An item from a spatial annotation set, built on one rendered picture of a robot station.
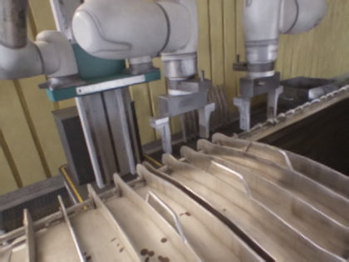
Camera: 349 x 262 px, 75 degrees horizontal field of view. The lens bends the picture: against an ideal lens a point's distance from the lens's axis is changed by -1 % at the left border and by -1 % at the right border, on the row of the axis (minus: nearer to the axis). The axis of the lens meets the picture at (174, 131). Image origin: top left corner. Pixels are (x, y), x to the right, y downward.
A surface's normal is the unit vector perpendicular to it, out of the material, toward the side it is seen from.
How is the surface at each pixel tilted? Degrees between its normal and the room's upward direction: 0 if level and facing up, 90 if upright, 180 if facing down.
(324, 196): 90
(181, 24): 89
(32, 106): 90
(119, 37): 105
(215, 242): 5
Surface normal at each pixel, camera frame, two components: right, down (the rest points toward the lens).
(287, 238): -0.82, 0.29
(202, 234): -0.07, -0.91
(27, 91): 0.57, 0.25
